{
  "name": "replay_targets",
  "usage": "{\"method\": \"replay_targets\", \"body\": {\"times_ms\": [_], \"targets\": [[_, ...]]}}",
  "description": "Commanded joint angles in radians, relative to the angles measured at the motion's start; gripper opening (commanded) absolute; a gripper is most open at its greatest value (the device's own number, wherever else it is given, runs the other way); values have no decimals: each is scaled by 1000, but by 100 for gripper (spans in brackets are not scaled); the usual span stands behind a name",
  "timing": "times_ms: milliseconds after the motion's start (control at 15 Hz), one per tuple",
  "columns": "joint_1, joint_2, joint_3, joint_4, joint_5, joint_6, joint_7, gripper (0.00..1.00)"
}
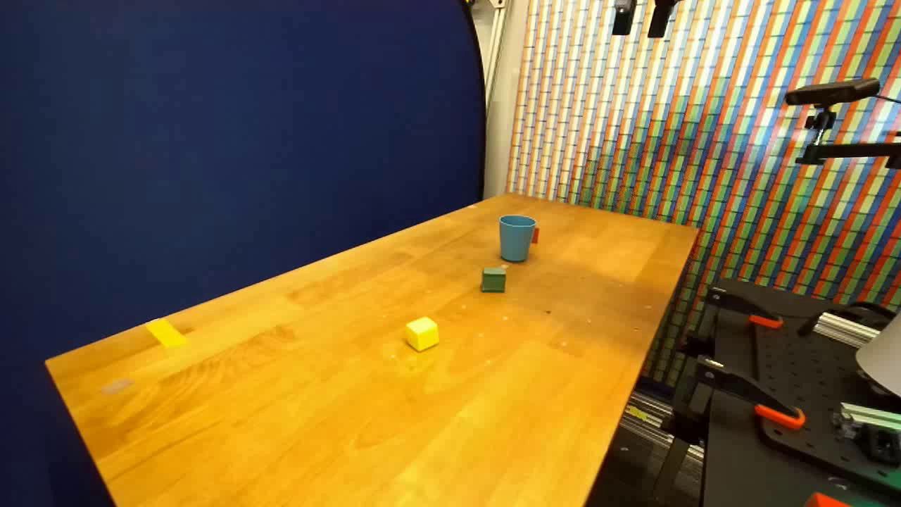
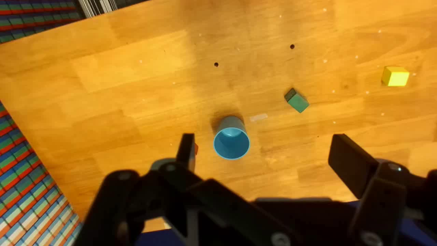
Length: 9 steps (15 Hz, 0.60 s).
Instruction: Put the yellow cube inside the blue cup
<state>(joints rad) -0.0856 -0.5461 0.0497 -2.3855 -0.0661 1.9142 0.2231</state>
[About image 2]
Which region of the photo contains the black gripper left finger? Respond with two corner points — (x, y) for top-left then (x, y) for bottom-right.
(176, 134), (197, 170)

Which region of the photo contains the green cube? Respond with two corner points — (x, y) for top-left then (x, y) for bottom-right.
(284, 88), (309, 113)

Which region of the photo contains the striped colourful carpet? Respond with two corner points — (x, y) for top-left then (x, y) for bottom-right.
(0, 0), (148, 246)

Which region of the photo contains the blue plastic cup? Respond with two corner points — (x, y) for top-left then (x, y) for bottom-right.
(213, 116), (252, 160)

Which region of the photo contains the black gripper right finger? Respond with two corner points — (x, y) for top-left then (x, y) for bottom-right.
(328, 134), (379, 198)

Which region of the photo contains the yellow cube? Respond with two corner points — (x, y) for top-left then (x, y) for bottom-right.
(381, 67), (410, 87)

